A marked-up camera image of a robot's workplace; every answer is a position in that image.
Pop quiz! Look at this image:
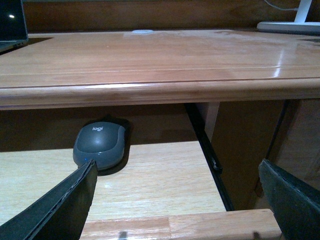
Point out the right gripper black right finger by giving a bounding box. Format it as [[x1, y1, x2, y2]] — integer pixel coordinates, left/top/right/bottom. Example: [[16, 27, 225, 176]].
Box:
[[258, 159, 320, 240]]

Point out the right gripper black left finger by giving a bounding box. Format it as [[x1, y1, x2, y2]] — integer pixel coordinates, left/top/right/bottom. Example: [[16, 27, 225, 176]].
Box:
[[0, 160, 98, 240]]

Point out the grey logi computer mouse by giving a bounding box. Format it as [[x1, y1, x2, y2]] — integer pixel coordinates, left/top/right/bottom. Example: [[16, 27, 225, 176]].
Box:
[[72, 121, 127, 171]]

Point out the wooden keyboard tray drawer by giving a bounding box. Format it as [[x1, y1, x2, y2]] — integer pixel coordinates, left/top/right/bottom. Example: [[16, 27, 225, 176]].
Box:
[[0, 141, 282, 240]]

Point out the wooden desk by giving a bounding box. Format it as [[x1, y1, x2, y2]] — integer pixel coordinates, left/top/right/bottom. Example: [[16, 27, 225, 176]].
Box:
[[0, 1, 320, 210]]

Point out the white lamp base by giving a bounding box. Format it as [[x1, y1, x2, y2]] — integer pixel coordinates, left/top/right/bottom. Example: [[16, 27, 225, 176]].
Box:
[[257, 0, 320, 36]]

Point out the grey laptop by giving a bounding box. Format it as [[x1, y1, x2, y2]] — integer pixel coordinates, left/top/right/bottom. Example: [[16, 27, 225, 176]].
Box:
[[0, 0, 29, 54]]

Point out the black drawer slide rail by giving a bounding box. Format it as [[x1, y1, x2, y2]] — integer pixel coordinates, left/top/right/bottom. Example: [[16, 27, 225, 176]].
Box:
[[184, 103, 235, 212]]

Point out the white cable grommet cap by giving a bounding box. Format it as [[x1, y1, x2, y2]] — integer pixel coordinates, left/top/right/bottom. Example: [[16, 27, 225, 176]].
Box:
[[132, 29, 154, 35]]

